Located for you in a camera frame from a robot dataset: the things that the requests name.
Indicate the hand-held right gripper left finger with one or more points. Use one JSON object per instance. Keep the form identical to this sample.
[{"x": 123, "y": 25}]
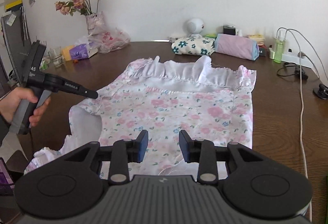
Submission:
[{"x": 143, "y": 145}]

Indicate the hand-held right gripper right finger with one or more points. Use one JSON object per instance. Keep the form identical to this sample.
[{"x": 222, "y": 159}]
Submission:
[{"x": 184, "y": 147}]

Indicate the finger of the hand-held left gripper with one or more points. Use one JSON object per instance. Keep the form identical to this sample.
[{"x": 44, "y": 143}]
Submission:
[{"x": 87, "y": 92}]

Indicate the pink floral garment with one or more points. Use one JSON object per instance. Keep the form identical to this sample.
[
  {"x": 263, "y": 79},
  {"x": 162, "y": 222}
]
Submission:
[{"x": 179, "y": 111}]

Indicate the person's left forearm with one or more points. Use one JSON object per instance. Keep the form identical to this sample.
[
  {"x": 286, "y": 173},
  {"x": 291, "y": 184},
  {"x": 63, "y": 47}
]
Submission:
[{"x": 3, "y": 129}]

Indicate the person's left hand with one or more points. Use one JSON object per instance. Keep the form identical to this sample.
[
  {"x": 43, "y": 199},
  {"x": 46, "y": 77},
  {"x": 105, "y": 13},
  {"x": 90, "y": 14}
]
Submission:
[{"x": 12, "y": 103}]

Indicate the drinking glass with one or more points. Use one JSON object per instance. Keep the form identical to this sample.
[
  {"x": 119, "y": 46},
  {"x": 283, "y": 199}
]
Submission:
[{"x": 57, "y": 58}]

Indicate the grey metal cabinet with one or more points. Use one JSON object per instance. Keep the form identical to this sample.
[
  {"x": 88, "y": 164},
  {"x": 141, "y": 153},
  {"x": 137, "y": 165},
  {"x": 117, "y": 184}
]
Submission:
[{"x": 14, "y": 42}]

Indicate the yellow pack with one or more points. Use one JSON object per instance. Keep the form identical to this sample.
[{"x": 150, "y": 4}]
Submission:
[{"x": 66, "y": 52}]

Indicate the purple tissue pack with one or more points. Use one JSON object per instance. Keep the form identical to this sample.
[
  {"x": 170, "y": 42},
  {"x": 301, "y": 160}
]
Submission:
[{"x": 79, "y": 51}]

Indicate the clear plastic bag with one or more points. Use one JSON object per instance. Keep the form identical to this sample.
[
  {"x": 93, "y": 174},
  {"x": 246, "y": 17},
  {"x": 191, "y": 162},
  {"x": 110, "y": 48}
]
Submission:
[{"x": 112, "y": 39}]

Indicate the yellow box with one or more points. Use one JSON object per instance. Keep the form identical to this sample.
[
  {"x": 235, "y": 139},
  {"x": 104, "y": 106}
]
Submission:
[{"x": 13, "y": 5}]

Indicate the wrapped flower vase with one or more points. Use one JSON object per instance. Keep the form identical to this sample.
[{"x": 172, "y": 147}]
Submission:
[{"x": 96, "y": 23}]

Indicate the white blue-flowered folded cloth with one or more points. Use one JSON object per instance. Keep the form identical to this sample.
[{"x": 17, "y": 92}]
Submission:
[{"x": 192, "y": 46}]

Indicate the pink folded cloth blue trim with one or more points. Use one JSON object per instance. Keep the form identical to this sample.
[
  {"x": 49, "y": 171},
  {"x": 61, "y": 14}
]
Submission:
[{"x": 235, "y": 46}]

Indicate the green package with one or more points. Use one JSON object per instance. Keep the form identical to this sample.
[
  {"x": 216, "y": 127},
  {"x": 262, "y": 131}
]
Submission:
[{"x": 210, "y": 35}]

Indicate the round white speaker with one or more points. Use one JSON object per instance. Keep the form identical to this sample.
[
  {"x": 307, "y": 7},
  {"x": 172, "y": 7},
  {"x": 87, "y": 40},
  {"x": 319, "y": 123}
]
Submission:
[{"x": 192, "y": 26}]

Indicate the small black box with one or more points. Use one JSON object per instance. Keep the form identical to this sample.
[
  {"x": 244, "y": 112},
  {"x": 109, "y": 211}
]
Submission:
[{"x": 262, "y": 51}]

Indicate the black charger block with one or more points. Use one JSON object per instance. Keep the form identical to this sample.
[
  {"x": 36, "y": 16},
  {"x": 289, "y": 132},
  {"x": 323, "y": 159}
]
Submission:
[{"x": 228, "y": 31}]

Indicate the small white bottle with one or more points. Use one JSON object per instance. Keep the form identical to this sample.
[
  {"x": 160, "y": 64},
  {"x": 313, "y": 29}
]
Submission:
[{"x": 238, "y": 33}]

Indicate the white round disc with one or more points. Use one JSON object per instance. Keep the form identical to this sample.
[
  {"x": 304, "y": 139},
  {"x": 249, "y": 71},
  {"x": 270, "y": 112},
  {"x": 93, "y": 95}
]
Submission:
[{"x": 229, "y": 25}]

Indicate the yellow packet stack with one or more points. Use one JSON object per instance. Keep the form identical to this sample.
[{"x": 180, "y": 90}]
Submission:
[{"x": 256, "y": 38}]

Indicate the green spray bottle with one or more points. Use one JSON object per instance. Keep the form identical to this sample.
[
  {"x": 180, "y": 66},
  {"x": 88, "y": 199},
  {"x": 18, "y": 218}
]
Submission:
[{"x": 278, "y": 49}]

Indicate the white power strip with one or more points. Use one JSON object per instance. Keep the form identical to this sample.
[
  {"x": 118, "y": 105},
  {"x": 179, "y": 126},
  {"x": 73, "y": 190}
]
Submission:
[{"x": 292, "y": 58}]

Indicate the black clip stand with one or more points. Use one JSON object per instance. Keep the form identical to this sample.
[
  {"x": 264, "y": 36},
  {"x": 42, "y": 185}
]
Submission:
[{"x": 321, "y": 92}]

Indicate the white wall charger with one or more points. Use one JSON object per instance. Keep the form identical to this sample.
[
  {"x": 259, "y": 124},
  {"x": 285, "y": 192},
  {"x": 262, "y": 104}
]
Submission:
[{"x": 271, "y": 53}]

